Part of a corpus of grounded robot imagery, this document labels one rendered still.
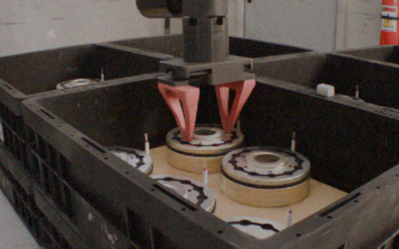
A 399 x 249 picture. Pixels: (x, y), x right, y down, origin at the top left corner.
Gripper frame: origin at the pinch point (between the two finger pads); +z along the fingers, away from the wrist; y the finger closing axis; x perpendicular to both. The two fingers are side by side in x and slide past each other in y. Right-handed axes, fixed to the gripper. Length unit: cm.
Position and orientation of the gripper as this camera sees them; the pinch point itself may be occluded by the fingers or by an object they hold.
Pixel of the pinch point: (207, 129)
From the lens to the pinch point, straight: 58.6
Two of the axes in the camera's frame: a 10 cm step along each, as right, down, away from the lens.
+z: 0.3, 9.6, 2.8
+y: -8.3, 1.8, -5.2
